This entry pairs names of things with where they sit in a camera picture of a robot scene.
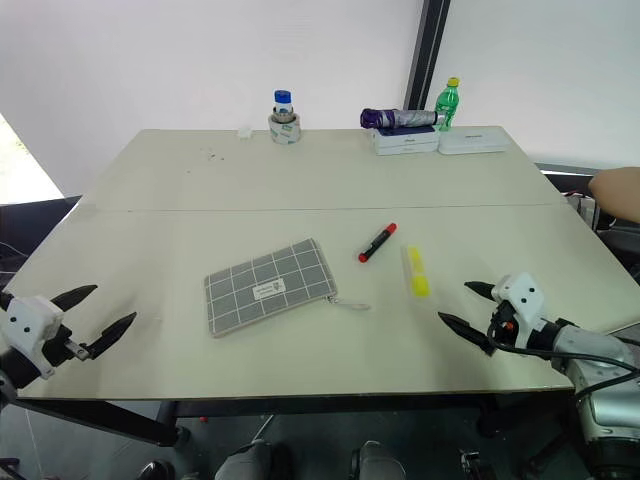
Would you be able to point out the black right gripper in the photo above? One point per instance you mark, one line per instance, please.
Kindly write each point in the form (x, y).
(504, 324)

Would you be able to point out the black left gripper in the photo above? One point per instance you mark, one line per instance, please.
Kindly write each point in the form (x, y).
(59, 346)

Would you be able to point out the yellow highlighter pen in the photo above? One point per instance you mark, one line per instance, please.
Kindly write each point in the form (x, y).
(416, 270)

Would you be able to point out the red and black marker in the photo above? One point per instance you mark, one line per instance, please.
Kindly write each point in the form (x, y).
(377, 242)

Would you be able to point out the grey checked pencil pouch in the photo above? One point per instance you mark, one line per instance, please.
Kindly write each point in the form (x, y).
(260, 287)

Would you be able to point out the person's bare forearm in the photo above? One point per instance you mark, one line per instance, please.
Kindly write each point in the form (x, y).
(617, 192)

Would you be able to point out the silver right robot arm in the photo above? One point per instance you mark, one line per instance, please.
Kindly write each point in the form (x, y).
(600, 370)

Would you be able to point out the dark side table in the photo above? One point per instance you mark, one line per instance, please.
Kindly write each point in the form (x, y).
(30, 235)

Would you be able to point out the white and black bag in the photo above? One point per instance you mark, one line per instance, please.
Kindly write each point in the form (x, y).
(585, 207)

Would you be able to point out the flat white box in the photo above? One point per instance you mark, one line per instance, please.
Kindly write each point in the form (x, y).
(472, 141)

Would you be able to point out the grey rounded shape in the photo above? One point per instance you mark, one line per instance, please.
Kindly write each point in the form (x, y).
(377, 462)
(250, 462)

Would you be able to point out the white box with blue lid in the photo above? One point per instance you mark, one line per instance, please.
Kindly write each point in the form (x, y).
(405, 141)

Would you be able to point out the green bottle with yellow cap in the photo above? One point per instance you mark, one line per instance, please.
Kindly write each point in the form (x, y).
(446, 107)

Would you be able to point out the purple folded umbrella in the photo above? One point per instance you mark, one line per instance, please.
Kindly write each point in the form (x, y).
(397, 118)

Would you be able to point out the small white crumpled scrap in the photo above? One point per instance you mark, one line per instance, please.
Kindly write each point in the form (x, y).
(245, 132)

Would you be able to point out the dark vertical pillar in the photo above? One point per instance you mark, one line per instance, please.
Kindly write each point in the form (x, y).
(426, 55)

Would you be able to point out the white tape roll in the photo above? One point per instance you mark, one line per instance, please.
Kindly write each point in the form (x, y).
(285, 130)

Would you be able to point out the blue capped white bottle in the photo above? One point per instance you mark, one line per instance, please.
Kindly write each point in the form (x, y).
(283, 104)

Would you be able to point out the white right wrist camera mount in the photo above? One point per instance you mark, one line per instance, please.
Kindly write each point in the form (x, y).
(522, 300)

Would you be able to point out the black table frame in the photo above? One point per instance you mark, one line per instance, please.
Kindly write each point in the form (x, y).
(250, 404)

